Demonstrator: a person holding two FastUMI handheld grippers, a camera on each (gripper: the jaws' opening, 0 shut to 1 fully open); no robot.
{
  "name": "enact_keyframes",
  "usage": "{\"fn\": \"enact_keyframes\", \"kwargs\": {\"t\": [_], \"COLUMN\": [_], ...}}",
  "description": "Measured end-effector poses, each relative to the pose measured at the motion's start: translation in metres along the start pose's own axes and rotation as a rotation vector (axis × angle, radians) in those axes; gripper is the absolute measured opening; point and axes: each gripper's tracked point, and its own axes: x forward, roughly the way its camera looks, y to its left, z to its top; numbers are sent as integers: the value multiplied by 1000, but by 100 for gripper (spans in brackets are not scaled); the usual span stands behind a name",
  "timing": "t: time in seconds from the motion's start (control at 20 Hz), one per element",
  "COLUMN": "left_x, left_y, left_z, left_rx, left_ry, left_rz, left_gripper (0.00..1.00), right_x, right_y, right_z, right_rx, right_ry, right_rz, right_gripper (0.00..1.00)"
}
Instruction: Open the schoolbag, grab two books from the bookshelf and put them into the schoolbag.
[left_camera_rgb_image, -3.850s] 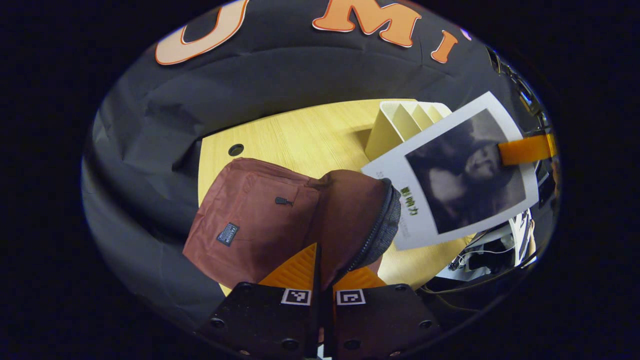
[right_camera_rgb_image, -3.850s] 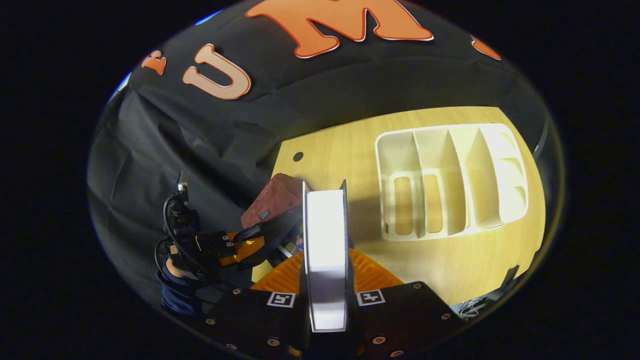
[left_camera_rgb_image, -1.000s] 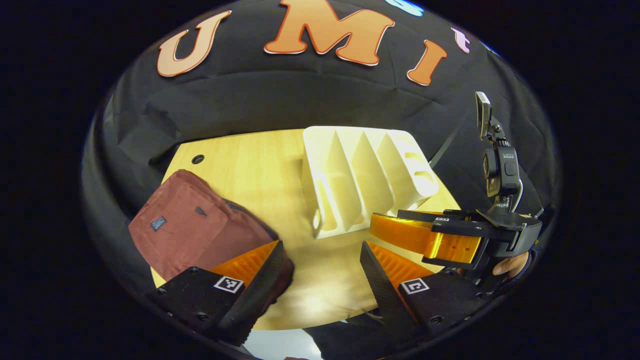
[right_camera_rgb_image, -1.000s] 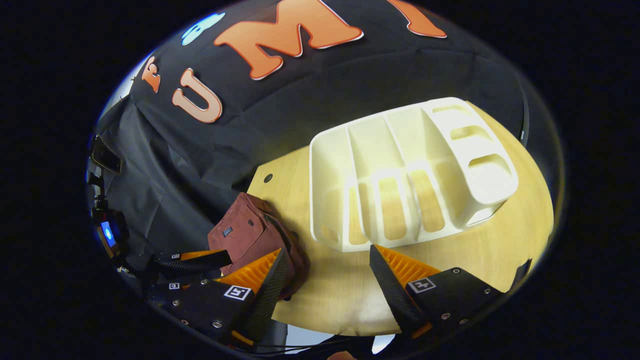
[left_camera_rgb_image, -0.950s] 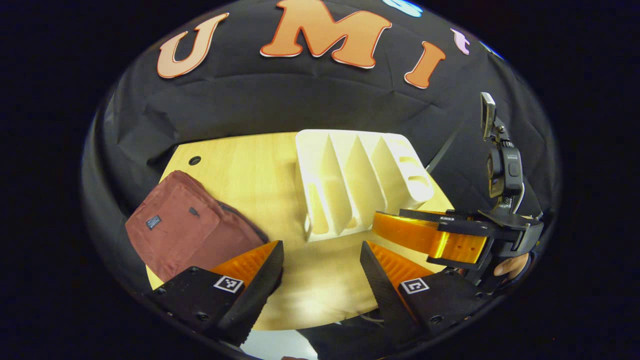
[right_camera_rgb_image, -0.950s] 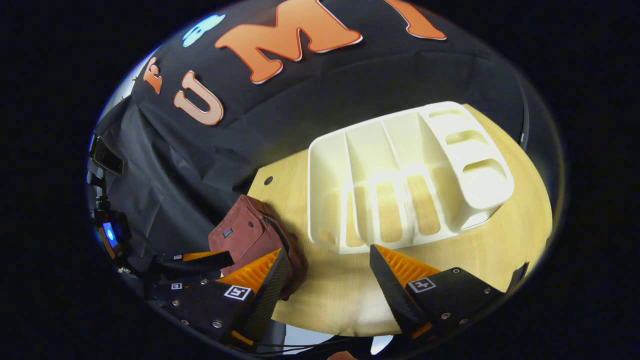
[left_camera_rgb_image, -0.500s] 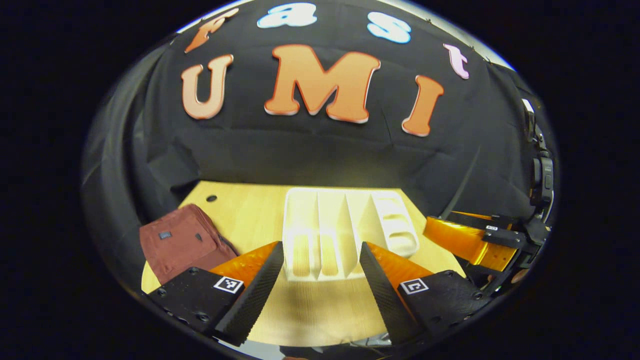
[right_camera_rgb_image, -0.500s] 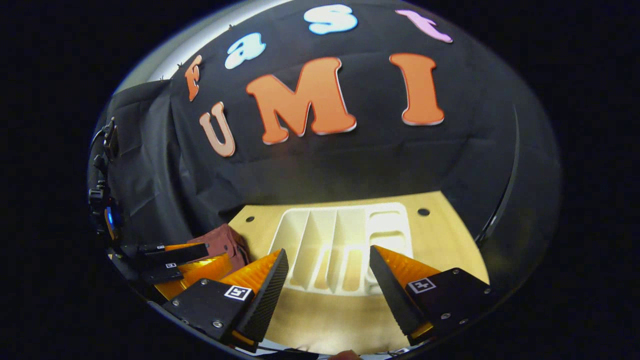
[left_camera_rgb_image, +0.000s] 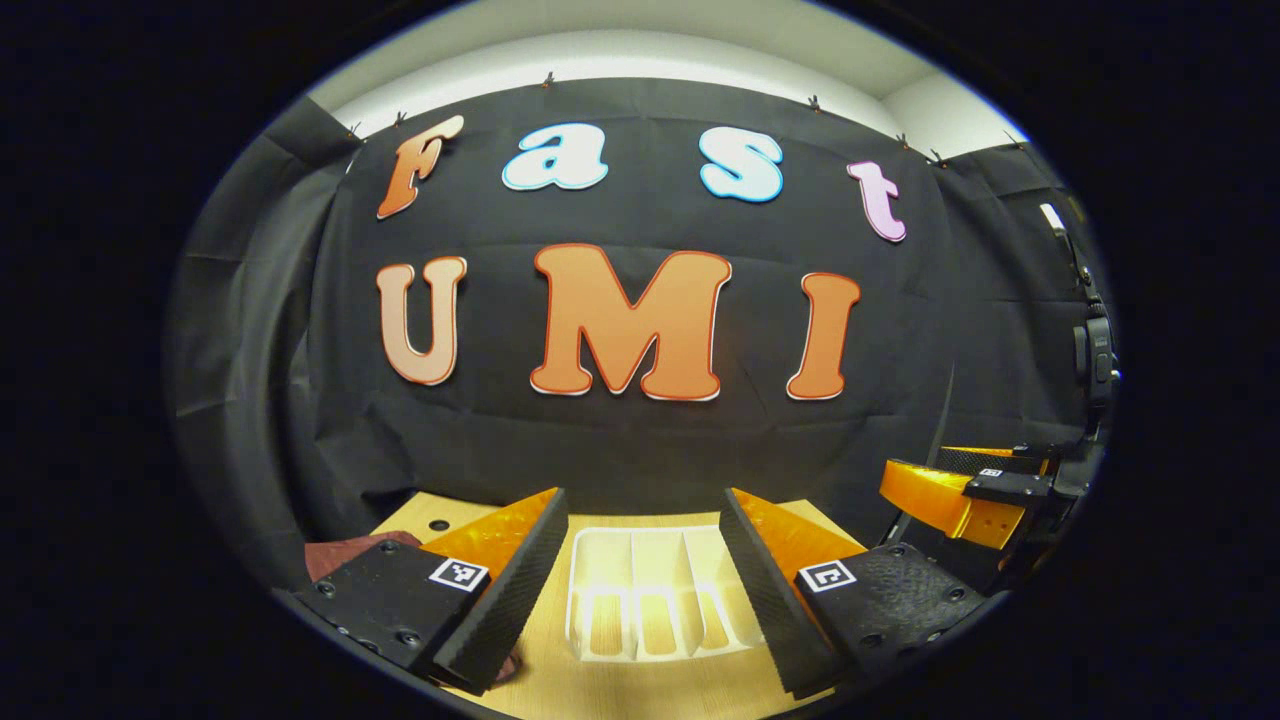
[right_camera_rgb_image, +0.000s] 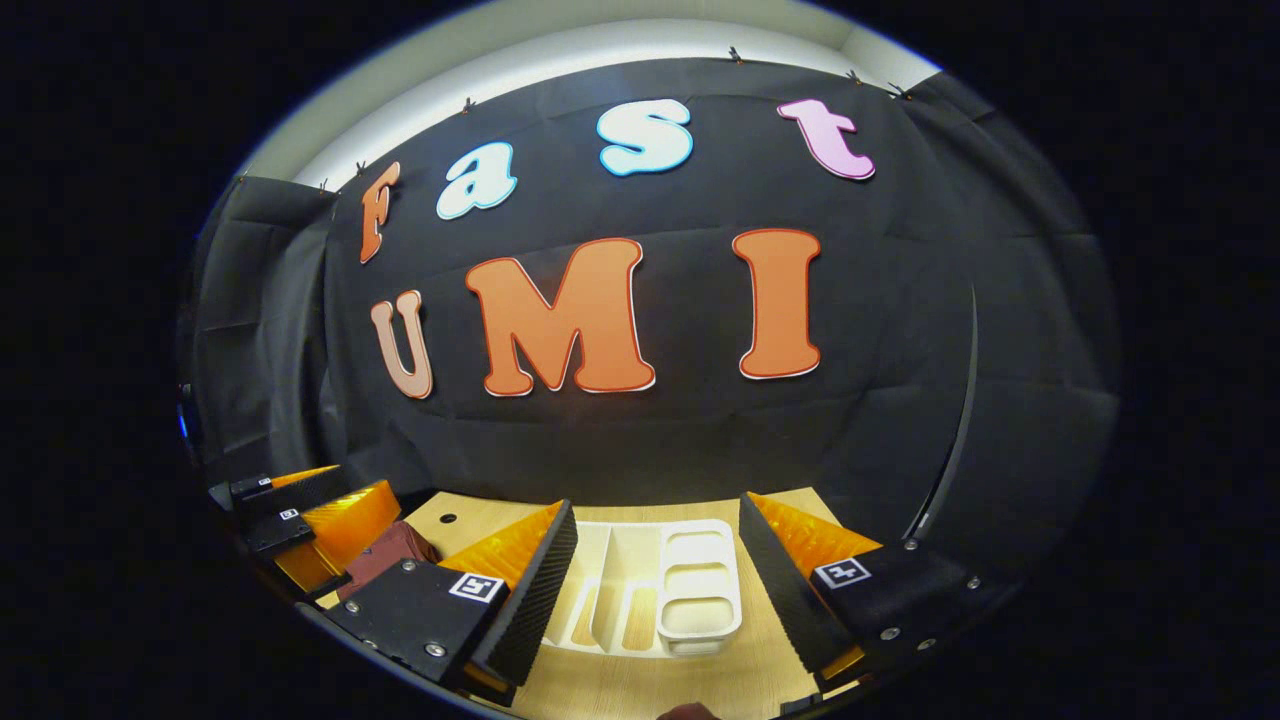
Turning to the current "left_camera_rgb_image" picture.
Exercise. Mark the maroon schoolbag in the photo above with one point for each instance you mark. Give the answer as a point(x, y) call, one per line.
point(350, 548)

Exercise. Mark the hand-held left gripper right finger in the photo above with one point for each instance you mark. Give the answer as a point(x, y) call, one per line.
point(770, 600)

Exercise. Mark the white bookshelf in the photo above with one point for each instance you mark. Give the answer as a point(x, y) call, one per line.
point(660, 560)

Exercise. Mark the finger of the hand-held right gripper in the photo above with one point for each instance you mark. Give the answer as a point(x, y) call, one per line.
point(930, 495)
point(990, 460)

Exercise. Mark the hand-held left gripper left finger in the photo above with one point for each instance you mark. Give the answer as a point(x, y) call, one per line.
point(515, 600)

